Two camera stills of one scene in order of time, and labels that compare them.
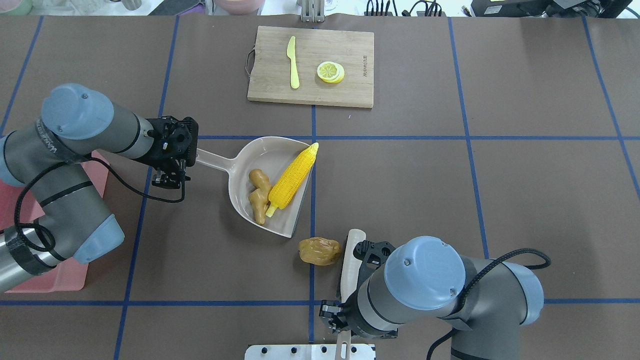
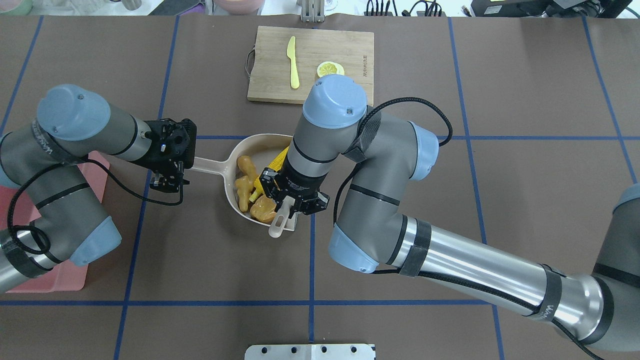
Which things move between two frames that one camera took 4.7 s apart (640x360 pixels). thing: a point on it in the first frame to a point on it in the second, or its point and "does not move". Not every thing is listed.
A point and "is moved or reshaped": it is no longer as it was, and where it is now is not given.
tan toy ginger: x=258 y=198 to x=244 y=183
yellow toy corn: x=289 y=183 is moved or reshaped
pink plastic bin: x=19 y=204 does not move
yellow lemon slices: x=330 y=71 does not move
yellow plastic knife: x=294 y=75 does not move
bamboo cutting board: x=270 y=78 does not move
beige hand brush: x=350 y=267 to x=281 y=221
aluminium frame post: x=313 y=11 does not move
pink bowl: x=239 y=7 does not move
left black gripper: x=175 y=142 does not move
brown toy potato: x=319 y=251 to x=263 y=209
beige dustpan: x=273 y=156 is moved or reshaped
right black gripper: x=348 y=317 to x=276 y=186
